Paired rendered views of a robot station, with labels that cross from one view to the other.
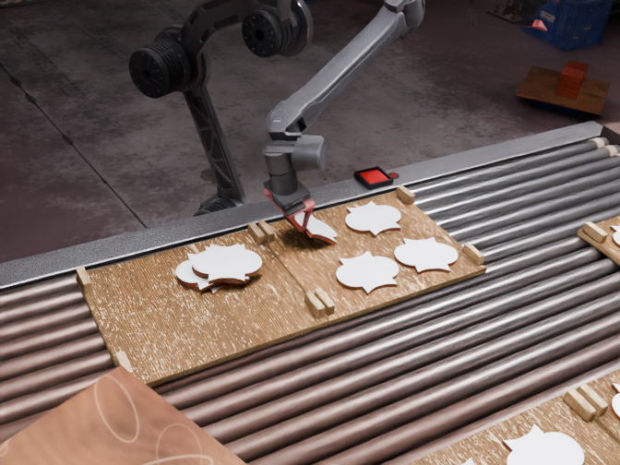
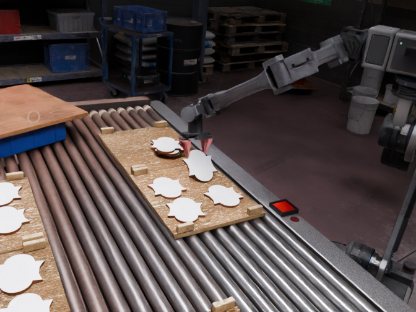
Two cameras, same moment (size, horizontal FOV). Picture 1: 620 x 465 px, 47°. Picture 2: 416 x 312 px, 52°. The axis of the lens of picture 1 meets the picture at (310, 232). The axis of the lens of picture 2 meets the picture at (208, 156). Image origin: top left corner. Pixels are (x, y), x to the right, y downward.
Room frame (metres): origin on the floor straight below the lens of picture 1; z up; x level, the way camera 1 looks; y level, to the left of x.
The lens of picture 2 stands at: (1.35, -1.48, 1.75)
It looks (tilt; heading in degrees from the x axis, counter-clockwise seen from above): 26 degrees down; 90
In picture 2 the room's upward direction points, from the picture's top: 6 degrees clockwise
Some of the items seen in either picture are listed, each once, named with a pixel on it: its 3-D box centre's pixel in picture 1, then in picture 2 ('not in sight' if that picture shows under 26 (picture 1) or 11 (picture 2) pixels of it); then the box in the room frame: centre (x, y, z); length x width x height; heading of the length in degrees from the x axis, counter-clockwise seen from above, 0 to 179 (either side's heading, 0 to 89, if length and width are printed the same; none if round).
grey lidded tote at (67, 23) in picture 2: not in sight; (70, 20); (-0.52, 4.03, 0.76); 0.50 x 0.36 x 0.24; 45
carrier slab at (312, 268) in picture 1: (368, 249); (194, 194); (1.32, -0.14, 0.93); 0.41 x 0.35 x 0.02; 121
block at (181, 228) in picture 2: (473, 254); (185, 227); (1.31, -0.37, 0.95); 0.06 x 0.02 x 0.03; 31
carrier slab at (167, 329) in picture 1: (198, 300); (150, 148); (1.10, 0.22, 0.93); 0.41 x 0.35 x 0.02; 122
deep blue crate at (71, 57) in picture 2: not in sight; (65, 54); (-0.60, 4.03, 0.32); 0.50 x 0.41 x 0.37; 35
